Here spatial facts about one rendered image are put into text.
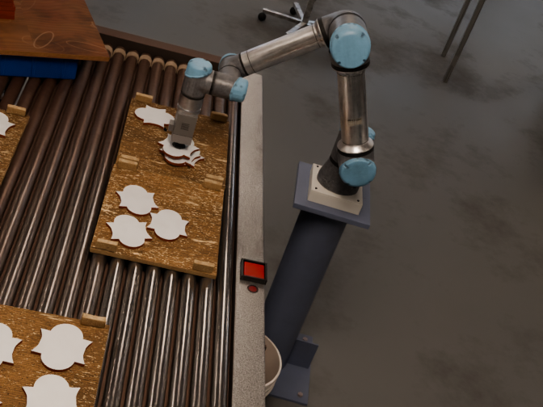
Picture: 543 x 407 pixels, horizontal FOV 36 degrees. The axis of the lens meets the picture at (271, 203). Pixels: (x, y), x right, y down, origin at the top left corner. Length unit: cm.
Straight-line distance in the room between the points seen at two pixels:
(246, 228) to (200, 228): 16
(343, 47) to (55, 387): 123
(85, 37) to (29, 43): 21
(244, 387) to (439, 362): 186
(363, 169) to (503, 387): 158
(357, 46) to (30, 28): 118
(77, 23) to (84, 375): 153
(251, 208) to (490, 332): 183
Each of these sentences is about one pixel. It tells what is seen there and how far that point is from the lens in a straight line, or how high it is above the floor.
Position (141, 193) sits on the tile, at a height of 95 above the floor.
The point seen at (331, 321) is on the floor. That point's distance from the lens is 377.
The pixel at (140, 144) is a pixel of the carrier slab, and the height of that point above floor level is 94.
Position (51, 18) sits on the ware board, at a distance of 316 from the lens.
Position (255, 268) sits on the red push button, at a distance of 240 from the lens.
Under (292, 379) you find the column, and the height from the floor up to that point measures 1.
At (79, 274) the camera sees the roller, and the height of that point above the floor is 92.
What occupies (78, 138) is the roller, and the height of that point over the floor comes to 92.
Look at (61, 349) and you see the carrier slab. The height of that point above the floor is 95.
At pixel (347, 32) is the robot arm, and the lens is 247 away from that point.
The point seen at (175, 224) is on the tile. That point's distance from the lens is 244.
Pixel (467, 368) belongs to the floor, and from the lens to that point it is 390.
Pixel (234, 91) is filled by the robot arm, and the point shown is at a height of 123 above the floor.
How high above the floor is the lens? 245
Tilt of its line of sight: 35 degrees down
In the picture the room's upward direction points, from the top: 20 degrees clockwise
